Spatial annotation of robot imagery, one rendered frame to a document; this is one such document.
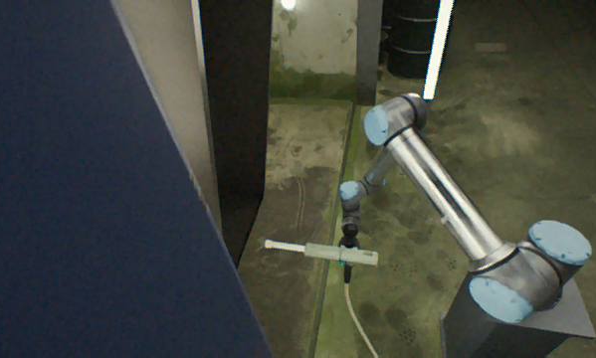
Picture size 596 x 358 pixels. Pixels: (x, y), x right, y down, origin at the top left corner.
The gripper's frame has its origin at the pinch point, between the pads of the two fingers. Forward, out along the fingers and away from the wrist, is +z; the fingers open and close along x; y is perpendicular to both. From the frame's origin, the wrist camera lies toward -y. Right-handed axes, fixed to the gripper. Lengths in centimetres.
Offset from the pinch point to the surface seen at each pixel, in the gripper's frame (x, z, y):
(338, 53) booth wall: 24, -196, -24
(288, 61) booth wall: 68, -199, -14
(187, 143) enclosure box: 41, 31, -74
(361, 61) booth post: 4, -197, -18
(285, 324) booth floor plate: 28, 7, 49
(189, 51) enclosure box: 34, 34, -97
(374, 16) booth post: -2, -192, -54
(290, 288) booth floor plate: 29, -12, 47
